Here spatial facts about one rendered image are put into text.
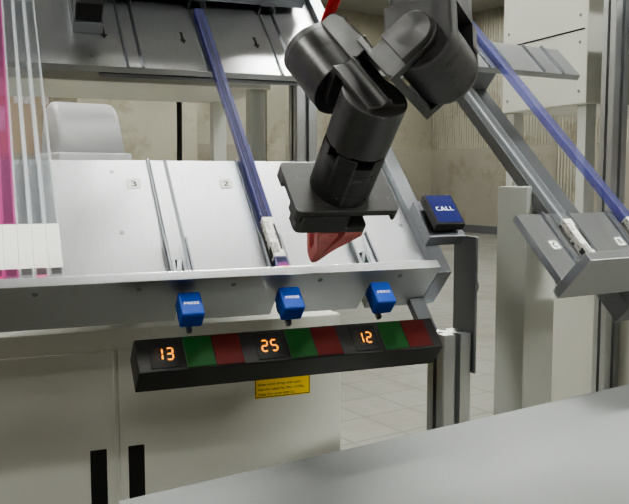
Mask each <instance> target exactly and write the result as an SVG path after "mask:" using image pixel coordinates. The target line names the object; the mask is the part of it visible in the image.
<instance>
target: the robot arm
mask: <svg viewBox="0 0 629 504"><path fill-rule="evenodd" d="M346 20H347V18H346V17H344V18H343V17H342V16H341V15H340V14H338V13H332V14H330V15H328V16H327V17H326V18H325V19H324V20H323V21H322V22H320V23H316V24H312V25H309V26H307V27H305V28H304V29H302V30H301V31H299V32H298V33H297V34H296V35H295V36H294V37H293V38H292V39H291V41H290V42H289V44H288V46H287V48H286V50H285V54H284V64H285V67H286V68H287V70H288V71H289V72H290V74H291V75H292V76H293V78H294V79H295V80H296V82H297V83H298V84H299V86H300V87H301V88H302V89H303V91H304V92H305V93H306V95H307V96H308V97H309V99H310V100H311V101H312V102H313V104H314V105H315V106H316V108H317V109H318V110H319V111H320V112H322V113H325V114H332V116H331V119H330V122H329V124H328V127H327V131H326V134H325V136H324V139H323V142H322V144H321V147H320V150H319V153H318V156H317V159H316V162H282V163H281V164H280V167H279V170H278V173H277V177H278V180H279V183H280V186H284V187H285V189H286V192H287V195H288V198H289V200H290V204H289V207H288V208H289V211H290V216H289V220H290V223H291V226H292V229H293V230H294V231H295V232H297V233H307V253H308V256H309V259H310V261H311V262H317V261H319V260H320V259H322V258H323V257H325V256H326V255H327V254H329V253H330V252H332V251H334V250H335V249H337V248H339V247H341V246H343V245H345V244H347V243H349V242H351V241H353V240H354V239H356V238H358V237H360V236H361V235H362V233H363V231H364V229H365V226H366V223H365V220H364V218H363V216H382V215H389V217H390V219H391V220H393V219H394V218H395V216H396V213H397V211H398V209H399V206H398V204H397V202H396V200H395V198H394V196H393V193H392V191H391V189H390V187H389V185H388V183H387V181H386V179H385V177H384V175H383V172H382V170H381V168H382V165H383V163H384V161H385V158H386V156H387V153H388V151H389V149H390V147H391V144H392V142H393V140H394V137H395V135H396V133H397V130H398V128H399V126H400V124H401V121H402V119H403V117H404V114H405V112H406V110H407V100H406V98H407V99H408V100H409V101H410V102H411V103H412V104H413V105H414V107H415V108H416V109H417V110H418V111H419V112H420V113H421V114H422V115H423V116H424V117H425V118H426V119H429V118H430V117H431V116H432V115H433V114H434V113H435V112H436V111H438V110H439V109H440V108H441V107H442V106H443V105H444V104H449V103H452V102H454V101H456V100H458V99H460V98H462V97H463V96H464V95H465V94H466V93H467V92H468V91H469V90H470V89H471V88H472V86H473V85H474V83H475V81H476V78H477V75H478V69H479V65H478V47H477V30H476V28H475V27H474V25H473V22H472V4H471V0H390V7H386V8H384V31H385V33H384V34H382V35H381V37H382V38H383V39H382V40H381V41H380V42H379V43H378V44H377V45H375V46H374V47H373V46H372V45H371V44H370V43H369V41H368V40H367V37H366V36H363V35H362V34H361V33H359V32H358V31H357V30H356V29H355V28H354V27H353V26H352V25H351V24H350V23H349V22H348V21H346ZM380 70H382V72H383V73H384V74H385V75H386V76H387V77H388V78H389V80H390V81H391V82H392V83H393V84H394V85H395V86H396V87H395V86H394V85H393V84H391V83H389V82H387V81H386V80H385V79H384V78H383V76H382V75H381V74H380V73H379V71H380ZM402 75H403V77H404V78H405V79H406V80H407V81H408V82H409V83H410V85H409V86H408V85H407V84H406V83H405V82H404V81H403V80H402V79H401V76H402ZM405 97H406V98H405Z"/></svg>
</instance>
